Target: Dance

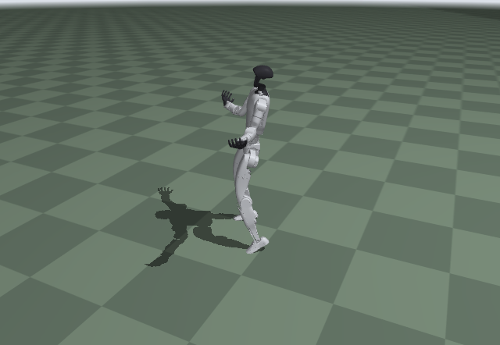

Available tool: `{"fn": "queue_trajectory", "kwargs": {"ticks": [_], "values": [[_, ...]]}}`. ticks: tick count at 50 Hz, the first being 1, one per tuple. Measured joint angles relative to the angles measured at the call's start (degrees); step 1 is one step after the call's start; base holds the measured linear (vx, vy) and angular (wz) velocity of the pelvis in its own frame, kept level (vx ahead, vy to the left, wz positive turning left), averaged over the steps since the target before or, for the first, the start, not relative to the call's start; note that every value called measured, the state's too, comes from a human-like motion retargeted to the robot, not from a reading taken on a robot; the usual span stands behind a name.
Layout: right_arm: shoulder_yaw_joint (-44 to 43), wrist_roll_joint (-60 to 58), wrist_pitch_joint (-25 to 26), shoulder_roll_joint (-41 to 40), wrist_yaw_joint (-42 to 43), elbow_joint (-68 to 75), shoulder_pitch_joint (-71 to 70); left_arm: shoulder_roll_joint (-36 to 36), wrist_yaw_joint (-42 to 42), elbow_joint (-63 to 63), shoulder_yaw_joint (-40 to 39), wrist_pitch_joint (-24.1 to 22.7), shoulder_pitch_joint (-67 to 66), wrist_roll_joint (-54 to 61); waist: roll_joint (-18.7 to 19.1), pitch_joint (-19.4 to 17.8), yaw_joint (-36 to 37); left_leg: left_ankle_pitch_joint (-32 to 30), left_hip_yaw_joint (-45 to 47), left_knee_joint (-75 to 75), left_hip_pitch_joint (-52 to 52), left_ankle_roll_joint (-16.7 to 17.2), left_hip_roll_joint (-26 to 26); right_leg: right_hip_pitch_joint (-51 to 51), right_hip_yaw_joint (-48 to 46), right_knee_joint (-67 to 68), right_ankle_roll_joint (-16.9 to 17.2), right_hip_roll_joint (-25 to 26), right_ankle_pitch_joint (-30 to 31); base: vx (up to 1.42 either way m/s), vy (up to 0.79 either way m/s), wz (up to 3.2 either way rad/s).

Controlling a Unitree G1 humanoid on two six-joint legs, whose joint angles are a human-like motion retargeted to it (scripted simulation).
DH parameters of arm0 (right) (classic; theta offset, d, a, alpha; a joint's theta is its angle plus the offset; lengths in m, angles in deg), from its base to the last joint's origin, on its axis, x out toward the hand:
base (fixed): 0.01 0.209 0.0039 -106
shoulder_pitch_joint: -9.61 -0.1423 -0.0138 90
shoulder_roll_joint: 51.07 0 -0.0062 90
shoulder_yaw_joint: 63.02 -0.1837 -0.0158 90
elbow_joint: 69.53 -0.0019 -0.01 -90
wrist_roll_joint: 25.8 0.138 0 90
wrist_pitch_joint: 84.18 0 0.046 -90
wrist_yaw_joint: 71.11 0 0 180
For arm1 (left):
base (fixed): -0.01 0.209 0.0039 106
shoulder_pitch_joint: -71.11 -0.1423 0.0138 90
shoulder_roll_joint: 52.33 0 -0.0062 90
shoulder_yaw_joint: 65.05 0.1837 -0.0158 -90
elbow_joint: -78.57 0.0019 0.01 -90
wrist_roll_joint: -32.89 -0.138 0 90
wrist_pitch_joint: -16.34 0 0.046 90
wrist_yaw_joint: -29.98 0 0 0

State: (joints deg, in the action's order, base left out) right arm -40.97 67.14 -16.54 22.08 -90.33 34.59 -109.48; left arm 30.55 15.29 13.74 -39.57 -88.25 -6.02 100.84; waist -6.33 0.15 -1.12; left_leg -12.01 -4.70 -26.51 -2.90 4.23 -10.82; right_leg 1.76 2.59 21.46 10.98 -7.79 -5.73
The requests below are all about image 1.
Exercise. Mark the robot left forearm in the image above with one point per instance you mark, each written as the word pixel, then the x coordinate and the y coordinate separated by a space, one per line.
pixel 248 136

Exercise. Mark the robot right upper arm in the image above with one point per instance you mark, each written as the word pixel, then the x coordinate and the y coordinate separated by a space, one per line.
pixel 241 110

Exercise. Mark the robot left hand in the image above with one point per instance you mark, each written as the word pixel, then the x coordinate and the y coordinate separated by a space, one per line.
pixel 239 144

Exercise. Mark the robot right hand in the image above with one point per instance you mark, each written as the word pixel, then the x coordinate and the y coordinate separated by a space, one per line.
pixel 226 98

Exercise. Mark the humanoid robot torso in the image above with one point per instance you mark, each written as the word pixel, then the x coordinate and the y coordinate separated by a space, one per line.
pixel 252 99

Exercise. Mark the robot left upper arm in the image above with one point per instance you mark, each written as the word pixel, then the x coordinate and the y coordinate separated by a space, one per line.
pixel 260 108

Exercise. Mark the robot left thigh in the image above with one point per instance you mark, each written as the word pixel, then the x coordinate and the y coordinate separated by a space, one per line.
pixel 243 174

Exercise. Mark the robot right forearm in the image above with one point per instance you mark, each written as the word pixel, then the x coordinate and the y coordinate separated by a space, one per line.
pixel 230 106

